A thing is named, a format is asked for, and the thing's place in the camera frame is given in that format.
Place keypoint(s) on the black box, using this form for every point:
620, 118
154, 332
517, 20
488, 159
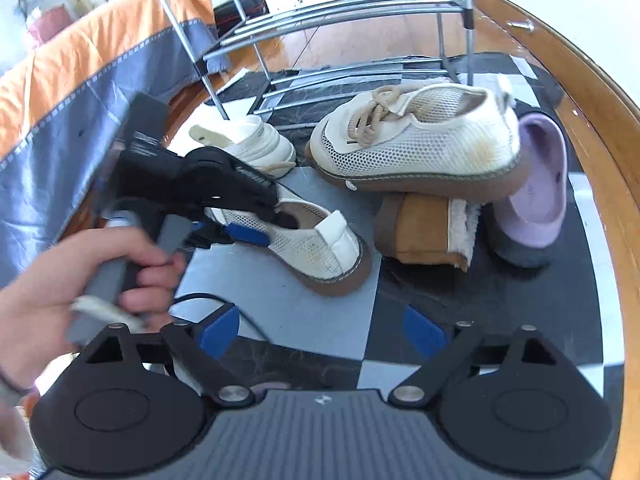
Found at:
240, 5

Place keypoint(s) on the metal shoe rack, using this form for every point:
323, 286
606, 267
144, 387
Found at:
468, 20

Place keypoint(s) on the person's left hand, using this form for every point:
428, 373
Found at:
75, 280

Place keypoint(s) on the reddish cloth bundle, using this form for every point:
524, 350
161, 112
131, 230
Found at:
46, 25

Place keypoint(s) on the metal screw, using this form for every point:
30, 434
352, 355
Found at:
522, 24

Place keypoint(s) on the white slipper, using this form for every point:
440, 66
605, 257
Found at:
255, 142

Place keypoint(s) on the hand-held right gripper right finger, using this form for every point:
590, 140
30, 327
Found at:
422, 332

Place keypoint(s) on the cream mesh lace-up shoe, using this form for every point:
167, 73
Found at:
425, 152
320, 255

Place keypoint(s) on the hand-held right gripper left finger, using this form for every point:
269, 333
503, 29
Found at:
218, 331

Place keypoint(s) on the orange and grey blanket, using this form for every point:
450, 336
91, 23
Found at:
75, 110

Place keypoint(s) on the black and white checkered mat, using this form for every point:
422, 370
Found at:
450, 300

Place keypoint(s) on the wooden frame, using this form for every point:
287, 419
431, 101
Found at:
600, 160

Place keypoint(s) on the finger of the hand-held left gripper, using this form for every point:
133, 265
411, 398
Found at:
246, 233
257, 195

